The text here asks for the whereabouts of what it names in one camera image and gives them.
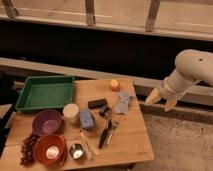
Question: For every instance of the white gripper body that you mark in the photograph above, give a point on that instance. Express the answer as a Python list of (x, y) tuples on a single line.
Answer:
[(174, 86)]

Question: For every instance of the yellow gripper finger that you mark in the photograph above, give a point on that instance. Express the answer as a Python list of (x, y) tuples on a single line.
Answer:
[(170, 104), (153, 97)]

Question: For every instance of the purple bowl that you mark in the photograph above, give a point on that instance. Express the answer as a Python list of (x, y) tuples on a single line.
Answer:
[(46, 122)]

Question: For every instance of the red bowl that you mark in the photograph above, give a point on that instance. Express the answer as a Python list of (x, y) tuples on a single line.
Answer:
[(49, 149)]

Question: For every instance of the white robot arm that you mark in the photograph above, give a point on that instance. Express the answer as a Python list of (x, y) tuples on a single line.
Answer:
[(191, 67)]

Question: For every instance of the green plastic tray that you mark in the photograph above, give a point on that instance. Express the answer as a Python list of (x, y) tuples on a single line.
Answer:
[(44, 92)]

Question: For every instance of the light blue cloth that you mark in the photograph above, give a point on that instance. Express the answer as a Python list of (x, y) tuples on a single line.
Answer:
[(123, 104)]

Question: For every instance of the orange fruit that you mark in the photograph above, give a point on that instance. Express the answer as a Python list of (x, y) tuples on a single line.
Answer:
[(114, 85)]

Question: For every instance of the silver metal utensil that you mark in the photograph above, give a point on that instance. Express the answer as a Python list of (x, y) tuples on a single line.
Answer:
[(115, 124)]

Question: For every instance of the small black round object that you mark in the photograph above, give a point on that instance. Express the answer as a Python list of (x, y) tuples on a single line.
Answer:
[(105, 112)]

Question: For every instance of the wooden table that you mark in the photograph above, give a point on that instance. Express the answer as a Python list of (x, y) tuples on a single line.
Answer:
[(129, 144)]

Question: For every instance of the black rectangular block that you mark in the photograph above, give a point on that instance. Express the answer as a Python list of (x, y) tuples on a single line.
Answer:
[(97, 103)]

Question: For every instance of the blue sponge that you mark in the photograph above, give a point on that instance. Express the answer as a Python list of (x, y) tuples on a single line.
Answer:
[(86, 119)]

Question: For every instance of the wooden stick right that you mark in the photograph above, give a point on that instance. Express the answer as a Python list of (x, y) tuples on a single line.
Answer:
[(92, 146)]

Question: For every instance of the wooden stick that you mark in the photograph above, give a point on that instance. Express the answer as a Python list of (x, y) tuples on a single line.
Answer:
[(92, 146), (86, 147)]

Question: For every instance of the wooden stick left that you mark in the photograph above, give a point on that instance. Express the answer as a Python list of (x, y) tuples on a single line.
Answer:
[(86, 147)]

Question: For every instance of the white cylindrical container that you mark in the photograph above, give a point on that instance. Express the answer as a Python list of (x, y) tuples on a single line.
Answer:
[(71, 113)]

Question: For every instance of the small metal cup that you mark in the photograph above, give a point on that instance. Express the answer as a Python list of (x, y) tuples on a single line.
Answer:
[(76, 151)]

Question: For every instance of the red chili pepper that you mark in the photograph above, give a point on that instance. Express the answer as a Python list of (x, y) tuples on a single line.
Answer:
[(64, 154)]

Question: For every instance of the bunch of dark grapes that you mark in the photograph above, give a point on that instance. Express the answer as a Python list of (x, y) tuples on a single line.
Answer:
[(27, 149)]

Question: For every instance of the black handled utensil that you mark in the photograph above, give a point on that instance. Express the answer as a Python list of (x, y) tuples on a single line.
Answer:
[(104, 134)]

